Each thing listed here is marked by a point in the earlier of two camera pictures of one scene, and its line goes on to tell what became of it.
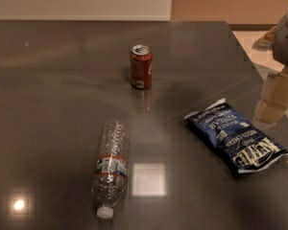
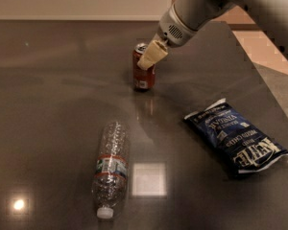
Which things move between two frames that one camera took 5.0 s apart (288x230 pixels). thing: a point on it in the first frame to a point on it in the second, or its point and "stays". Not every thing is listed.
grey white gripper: (287, 37) to (173, 33)
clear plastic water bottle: (109, 177) stays
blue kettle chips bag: (239, 145) stays
